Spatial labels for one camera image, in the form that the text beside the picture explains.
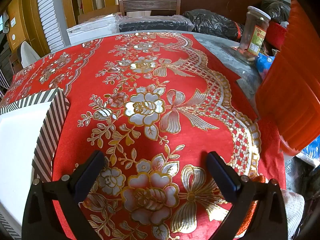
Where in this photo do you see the white work glove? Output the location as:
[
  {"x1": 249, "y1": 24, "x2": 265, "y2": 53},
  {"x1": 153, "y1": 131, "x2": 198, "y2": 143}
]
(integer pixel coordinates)
[{"x1": 281, "y1": 189, "x2": 305, "y2": 239}]

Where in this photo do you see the striped white tray box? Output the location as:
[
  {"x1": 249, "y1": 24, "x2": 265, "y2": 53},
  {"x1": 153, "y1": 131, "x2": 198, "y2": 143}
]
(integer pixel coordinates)
[{"x1": 1, "y1": 88, "x2": 70, "y2": 239}]

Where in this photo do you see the blue plastic bag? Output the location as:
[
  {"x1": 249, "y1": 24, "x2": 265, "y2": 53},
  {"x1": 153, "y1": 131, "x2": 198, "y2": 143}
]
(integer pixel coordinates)
[{"x1": 255, "y1": 53, "x2": 275, "y2": 80}]

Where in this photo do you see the red floral gold tablecloth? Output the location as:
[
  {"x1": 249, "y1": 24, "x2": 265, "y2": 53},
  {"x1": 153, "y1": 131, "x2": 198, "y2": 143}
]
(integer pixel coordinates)
[{"x1": 1, "y1": 32, "x2": 286, "y2": 239}]

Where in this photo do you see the white folded board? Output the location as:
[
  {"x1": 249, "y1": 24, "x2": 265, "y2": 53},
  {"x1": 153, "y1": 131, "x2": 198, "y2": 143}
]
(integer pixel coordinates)
[{"x1": 20, "y1": 41, "x2": 40, "y2": 68}]

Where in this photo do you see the white cardboard box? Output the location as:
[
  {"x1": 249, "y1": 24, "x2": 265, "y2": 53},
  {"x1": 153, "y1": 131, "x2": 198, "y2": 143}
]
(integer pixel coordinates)
[{"x1": 67, "y1": 14, "x2": 121, "y2": 46}]

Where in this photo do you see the black garbage bag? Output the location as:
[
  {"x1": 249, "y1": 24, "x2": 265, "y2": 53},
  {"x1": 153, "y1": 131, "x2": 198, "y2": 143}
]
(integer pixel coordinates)
[{"x1": 183, "y1": 9, "x2": 244, "y2": 42}]

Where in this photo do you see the black plastic-wrapped package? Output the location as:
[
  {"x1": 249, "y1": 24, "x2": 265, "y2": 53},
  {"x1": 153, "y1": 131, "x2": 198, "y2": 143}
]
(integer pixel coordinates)
[{"x1": 117, "y1": 15, "x2": 195, "y2": 33}]

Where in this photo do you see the dark wooden chair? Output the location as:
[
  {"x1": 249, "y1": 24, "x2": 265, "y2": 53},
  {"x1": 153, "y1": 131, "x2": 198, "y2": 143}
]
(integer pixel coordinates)
[{"x1": 118, "y1": 0, "x2": 181, "y2": 16}]

